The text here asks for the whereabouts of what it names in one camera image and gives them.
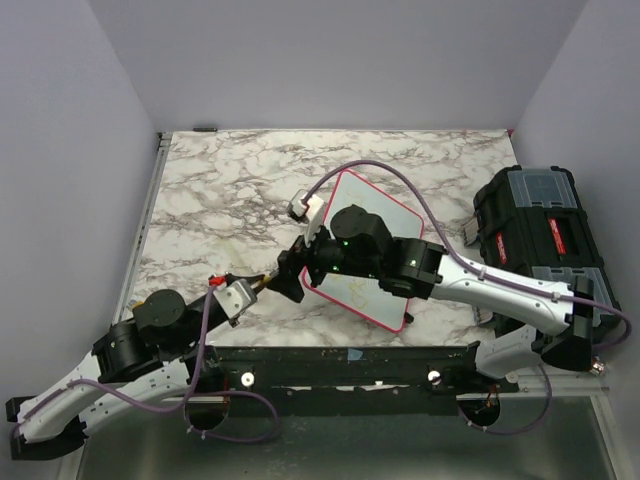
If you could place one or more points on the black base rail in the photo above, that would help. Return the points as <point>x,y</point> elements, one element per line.
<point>323,381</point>

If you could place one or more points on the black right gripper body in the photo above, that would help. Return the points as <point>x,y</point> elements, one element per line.
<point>319,259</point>

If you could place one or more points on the aluminium frame profile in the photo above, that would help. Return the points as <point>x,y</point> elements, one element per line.
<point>114,190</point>

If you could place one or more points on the copper red connector plug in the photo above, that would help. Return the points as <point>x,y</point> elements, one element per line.
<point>598,367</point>

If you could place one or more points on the pink framed whiteboard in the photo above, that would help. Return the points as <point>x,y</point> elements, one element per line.
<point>361,296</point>

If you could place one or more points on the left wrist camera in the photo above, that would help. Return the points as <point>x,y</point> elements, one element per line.
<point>234,299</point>

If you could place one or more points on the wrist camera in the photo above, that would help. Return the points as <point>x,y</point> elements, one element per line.
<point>309,212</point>
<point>234,299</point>

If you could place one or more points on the black plastic toolbox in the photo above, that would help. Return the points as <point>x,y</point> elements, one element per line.
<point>530,221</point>

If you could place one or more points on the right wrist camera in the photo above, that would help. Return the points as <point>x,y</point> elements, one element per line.
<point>309,212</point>

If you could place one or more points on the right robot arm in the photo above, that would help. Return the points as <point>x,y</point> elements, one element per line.
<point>556,317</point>

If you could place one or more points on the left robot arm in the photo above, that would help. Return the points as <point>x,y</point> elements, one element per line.
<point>157,361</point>

